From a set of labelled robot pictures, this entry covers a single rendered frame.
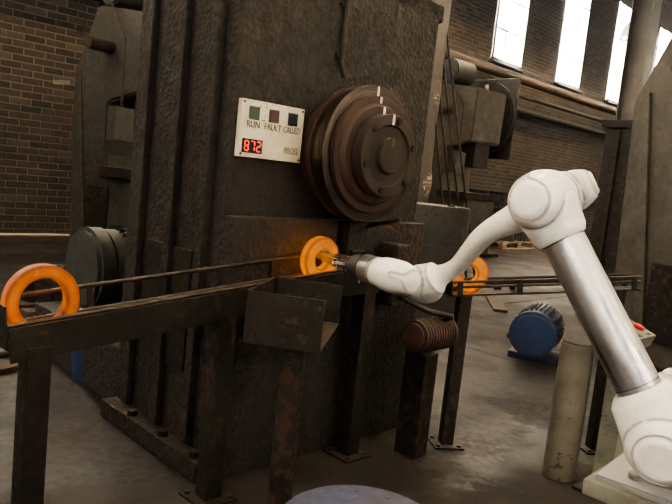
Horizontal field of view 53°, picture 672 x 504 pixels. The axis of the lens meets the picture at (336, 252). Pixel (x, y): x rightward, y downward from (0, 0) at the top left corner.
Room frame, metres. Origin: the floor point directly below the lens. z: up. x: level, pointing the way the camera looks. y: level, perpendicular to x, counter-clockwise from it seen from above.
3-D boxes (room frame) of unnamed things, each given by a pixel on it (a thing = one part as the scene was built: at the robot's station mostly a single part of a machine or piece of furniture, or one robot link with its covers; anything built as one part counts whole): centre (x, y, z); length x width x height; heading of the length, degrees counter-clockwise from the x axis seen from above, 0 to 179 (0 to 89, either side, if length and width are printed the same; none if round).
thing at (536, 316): (4.26, -1.36, 0.17); 0.57 x 0.31 x 0.34; 155
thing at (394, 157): (2.30, -0.13, 1.11); 0.28 x 0.06 x 0.28; 135
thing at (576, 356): (2.42, -0.92, 0.26); 0.12 x 0.12 x 0.52
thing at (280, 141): (2.21, 0.25, 1.15); 0.26 x 0.02 x 0.18; 135
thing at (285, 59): (2.68, 0.24, 0.88); 1.08 x 0.73 x 1.76; 135
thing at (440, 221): (5.25, -0.72, 0.45); 0.59 x 0.59 x 0.89
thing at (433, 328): (2.51, -0.39, 0.27); 0.22 x 0.13 x 0.53; 135
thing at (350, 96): (2.37, -0.06, 1.11); 0.47 x 0.06 x 0.47; 135
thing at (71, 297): (1.60, 0.70, 0.65); 0.18 x 0.03 x 0.18; 138
